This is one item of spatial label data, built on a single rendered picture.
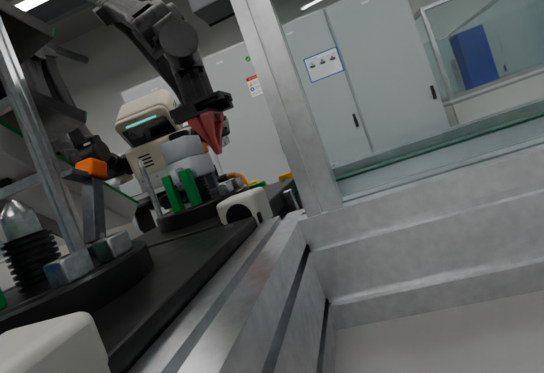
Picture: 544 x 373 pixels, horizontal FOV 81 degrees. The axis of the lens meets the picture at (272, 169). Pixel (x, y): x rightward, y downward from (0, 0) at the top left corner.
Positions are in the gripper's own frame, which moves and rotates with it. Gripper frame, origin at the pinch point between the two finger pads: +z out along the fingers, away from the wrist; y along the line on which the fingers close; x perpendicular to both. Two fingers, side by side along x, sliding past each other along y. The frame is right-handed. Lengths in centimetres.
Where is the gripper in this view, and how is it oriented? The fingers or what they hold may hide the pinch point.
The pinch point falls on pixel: (218, 150)
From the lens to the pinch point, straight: 59.5
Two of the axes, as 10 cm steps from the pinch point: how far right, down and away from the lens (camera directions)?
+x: 2.1, -1.4, 9.7
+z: 3.3, 9.4, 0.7
